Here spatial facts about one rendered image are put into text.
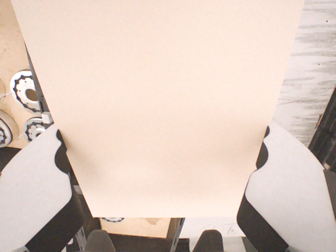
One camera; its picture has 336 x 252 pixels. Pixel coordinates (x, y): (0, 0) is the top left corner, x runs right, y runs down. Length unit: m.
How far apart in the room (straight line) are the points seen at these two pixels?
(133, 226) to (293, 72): 0.76
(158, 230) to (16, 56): 0.70
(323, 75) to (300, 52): 0.11
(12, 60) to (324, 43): 0.77
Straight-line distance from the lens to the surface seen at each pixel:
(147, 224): 0.76
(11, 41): 0.49
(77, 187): 0.48
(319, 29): 0.64
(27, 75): 0.46
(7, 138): 0.58
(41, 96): 0.36
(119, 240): 0.83
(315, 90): 0.70
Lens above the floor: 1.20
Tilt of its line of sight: 60 degrees down
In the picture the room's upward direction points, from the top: 179 degrees counter-clockwise
